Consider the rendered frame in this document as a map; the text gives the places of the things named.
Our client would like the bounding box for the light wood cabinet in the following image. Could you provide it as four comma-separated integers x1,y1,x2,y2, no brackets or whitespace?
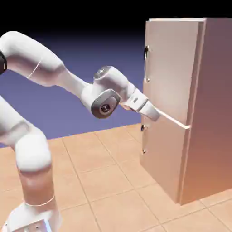
140,17,232,206

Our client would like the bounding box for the long curved metal handle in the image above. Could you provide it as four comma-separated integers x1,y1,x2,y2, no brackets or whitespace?
144,45,151,83

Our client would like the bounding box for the short light wood door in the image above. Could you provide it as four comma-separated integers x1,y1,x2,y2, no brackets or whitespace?
140,113,189,205

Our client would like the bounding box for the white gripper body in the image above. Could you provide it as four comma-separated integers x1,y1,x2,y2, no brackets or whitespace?
137,100,161,122

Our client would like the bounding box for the short curved metal handle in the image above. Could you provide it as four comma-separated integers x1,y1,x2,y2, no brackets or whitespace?
140,124,147,154

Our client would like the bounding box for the tall light wood door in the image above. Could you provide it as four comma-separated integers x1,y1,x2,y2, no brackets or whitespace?
142,18,204,126

